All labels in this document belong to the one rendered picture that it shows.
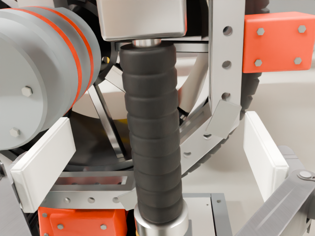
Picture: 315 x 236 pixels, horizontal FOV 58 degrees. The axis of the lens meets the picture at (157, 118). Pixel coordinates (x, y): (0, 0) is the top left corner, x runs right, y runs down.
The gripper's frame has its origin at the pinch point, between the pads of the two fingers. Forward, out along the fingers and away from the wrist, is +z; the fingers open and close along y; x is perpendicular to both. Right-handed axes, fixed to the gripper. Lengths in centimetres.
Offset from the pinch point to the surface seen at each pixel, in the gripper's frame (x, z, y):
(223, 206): -75, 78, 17
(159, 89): 4.2, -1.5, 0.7
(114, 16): 8.5, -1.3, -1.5
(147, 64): 5.8, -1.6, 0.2
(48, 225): -28.9, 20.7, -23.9
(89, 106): -83, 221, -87
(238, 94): -4.3, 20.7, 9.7
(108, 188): -20.9, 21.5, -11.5
